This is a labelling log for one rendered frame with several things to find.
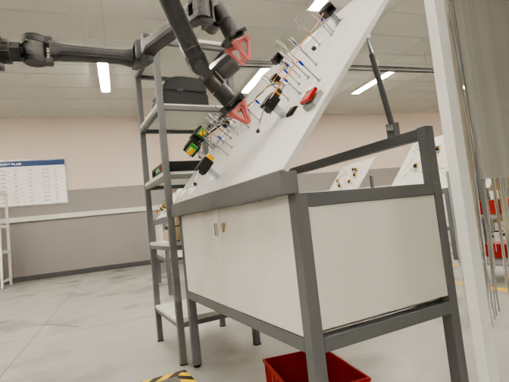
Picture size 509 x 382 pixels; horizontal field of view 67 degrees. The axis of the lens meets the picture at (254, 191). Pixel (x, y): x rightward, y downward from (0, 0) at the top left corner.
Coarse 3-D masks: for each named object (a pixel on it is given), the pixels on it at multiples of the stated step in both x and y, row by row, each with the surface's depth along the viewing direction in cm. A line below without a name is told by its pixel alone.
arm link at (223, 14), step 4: (220, 4) 128; (224, 4) 129; (216, 8) 129; (220, 8) 128; (224, 8) 129; (228, 8) 130; (216, 12) 129; (220, 12) 129; (224, 12) 129; (228, 12) 129; (216, 16) 130; (220, 16) 129; (224, 16) 129; (228, 16) 129; (216, 20) 131; (220, 20) 130
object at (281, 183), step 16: (272, 176) 109; (288, 176) 106; (224, 192) 141; (240, 192) 128; (256, 192) 118; (272, 192) 109; (288, 192) 105; (176, 208) 199; (192, 208) 175; (208, 208) 157
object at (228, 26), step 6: (228, 18) 129; (222, 24) 130; (228, 24) 129; (234, 24) 130; (222, 30) 131; (228, 30) 130; (234, 30) 130; (240, 30) 129; (246, 30) 130; (228, 36) 129; (222, 42) 134
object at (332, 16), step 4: (328, 4) 158; (332, 4) 159; (324, 8) 158; (328, 8) 161; (332, 8) 161; (320, 12) 162; (324, 12) 160; (328, 12) 159; (332, 12) 159; (320, 16) 169; (324, 16) 162; (328, 16) 161; (332, 16) 163; (336, 16) 162; (336, 20) 164; (340, 20) 163; (336, 24) 164
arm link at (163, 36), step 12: (192, 0) 126; (204, 0) 125; (192, 12) 129; (204, 12) 125; (168, 24) 136; (192, 24) 131; (144, 36) 150; (156, 36) 142; (168, 36) 139; (144, 48) 148; (156, 48) 147; (144, 60) 150
